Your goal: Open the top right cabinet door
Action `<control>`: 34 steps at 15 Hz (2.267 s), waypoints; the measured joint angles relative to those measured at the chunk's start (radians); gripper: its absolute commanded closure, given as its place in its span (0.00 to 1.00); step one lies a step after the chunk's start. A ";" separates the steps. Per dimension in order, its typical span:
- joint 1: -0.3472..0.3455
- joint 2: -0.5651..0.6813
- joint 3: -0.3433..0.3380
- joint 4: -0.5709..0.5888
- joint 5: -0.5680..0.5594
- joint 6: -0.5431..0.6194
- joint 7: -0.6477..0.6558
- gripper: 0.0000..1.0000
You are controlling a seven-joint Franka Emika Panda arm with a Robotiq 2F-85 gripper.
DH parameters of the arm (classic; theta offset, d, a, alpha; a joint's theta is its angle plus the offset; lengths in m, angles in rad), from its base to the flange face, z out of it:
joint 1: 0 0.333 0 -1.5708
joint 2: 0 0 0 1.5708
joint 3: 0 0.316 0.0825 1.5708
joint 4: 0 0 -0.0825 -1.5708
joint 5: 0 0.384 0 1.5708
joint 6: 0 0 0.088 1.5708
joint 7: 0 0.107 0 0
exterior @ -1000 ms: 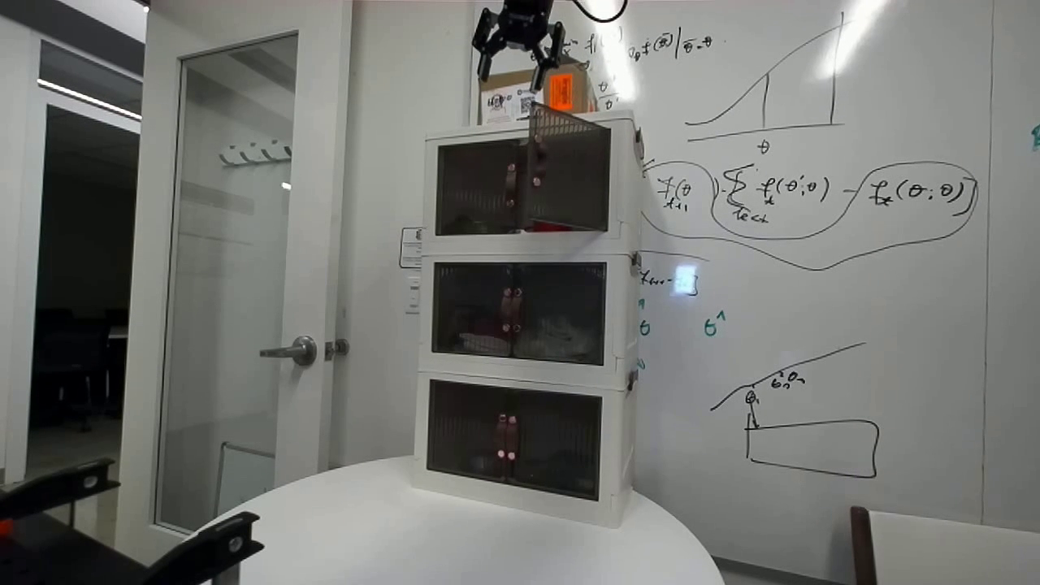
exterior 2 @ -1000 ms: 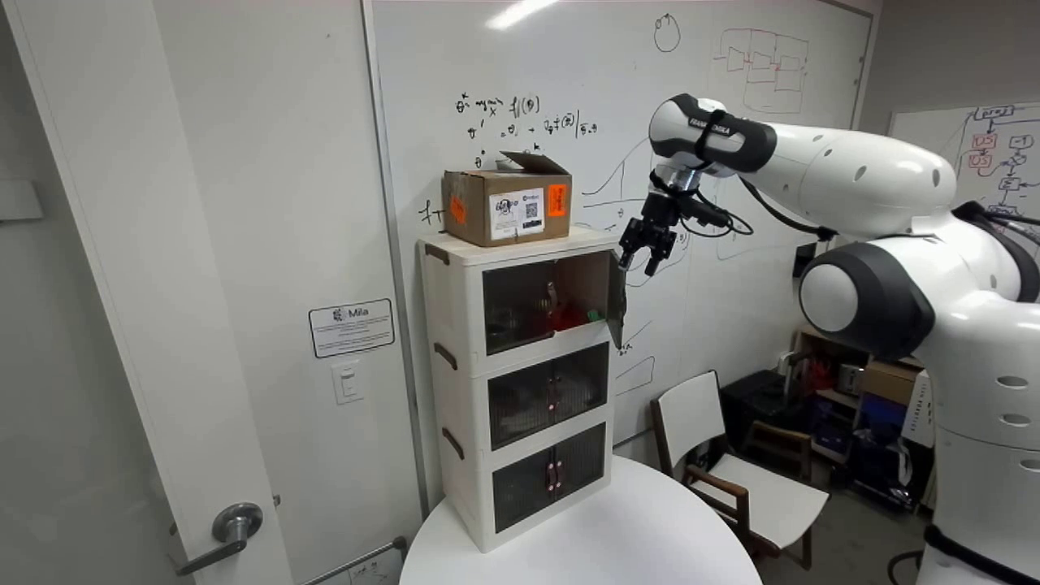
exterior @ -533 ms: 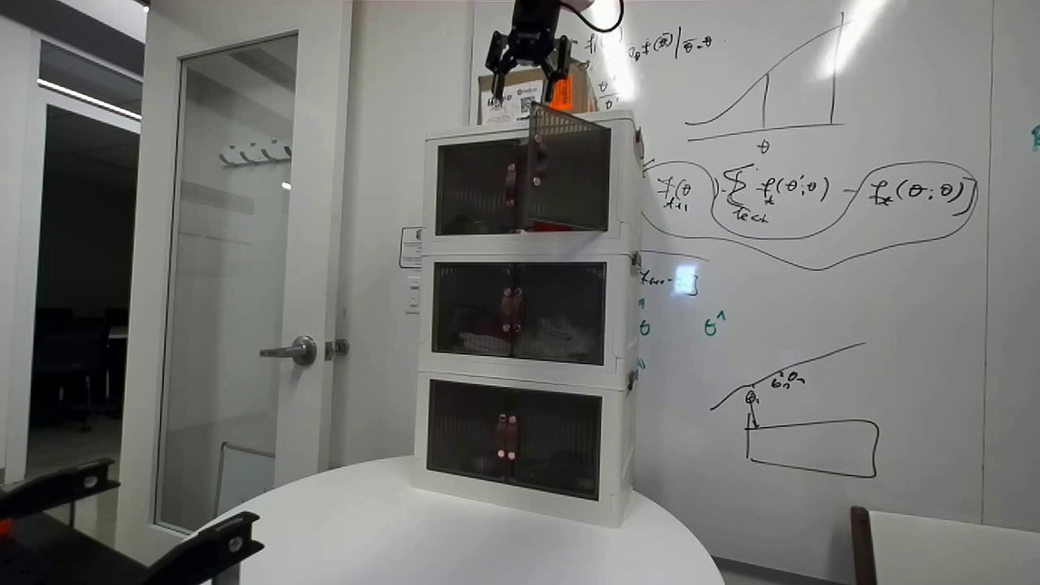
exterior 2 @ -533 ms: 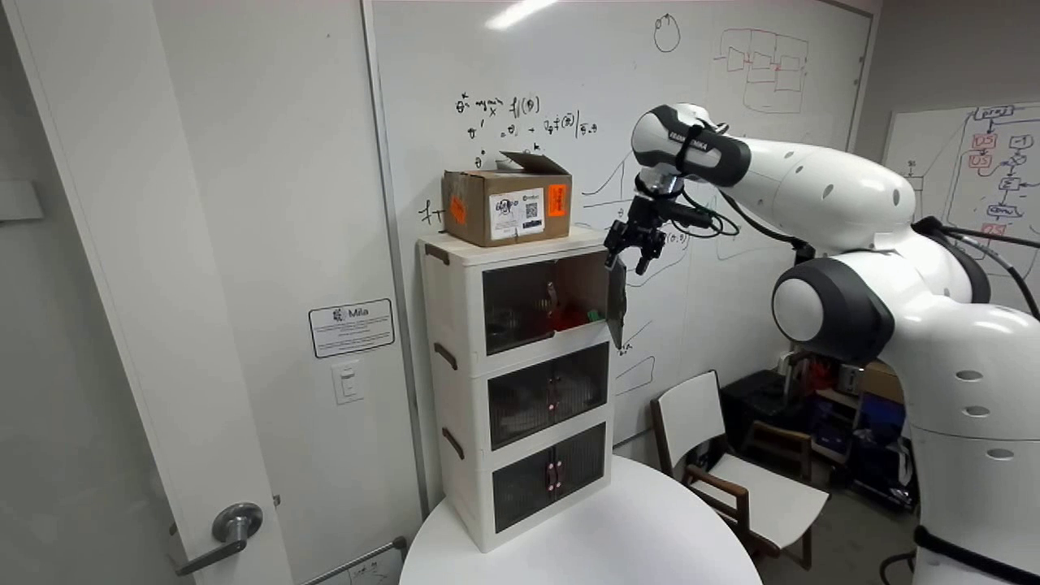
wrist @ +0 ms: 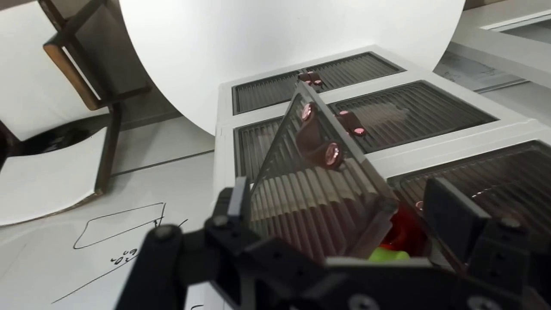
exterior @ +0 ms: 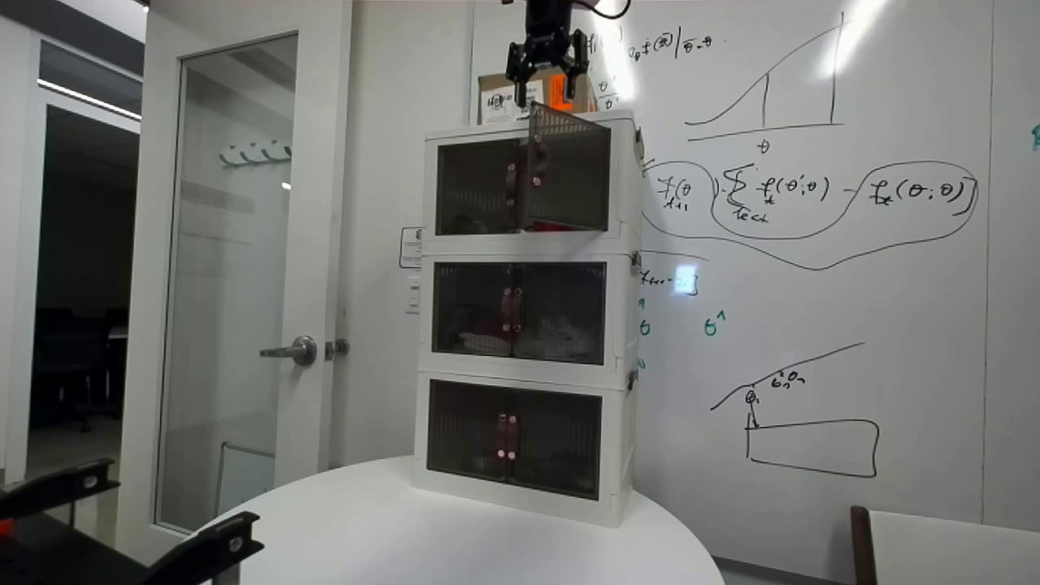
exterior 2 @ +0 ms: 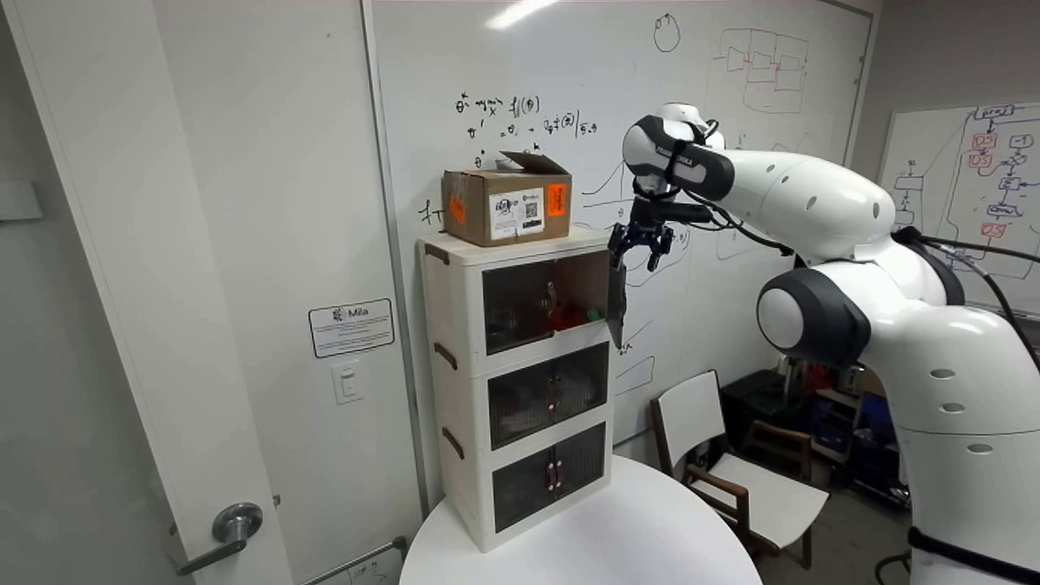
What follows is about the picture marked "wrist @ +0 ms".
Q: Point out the green object in cabinet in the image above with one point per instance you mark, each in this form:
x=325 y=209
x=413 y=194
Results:
x=390 y=256

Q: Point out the white three-tier cabinet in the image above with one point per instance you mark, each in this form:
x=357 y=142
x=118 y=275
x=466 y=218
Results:
x=459 y=147

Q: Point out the wooden chair white seat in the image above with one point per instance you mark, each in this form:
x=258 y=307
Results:
x=35 y=173

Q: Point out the red object in cabinet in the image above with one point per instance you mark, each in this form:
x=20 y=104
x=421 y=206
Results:
x=406 y=230

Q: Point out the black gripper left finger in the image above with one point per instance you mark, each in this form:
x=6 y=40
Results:
x=242 y=200

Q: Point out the large white whiteboard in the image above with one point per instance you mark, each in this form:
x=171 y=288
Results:
x=46 y=269

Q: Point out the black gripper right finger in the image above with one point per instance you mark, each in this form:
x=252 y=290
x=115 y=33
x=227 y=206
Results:
x=459 y=218

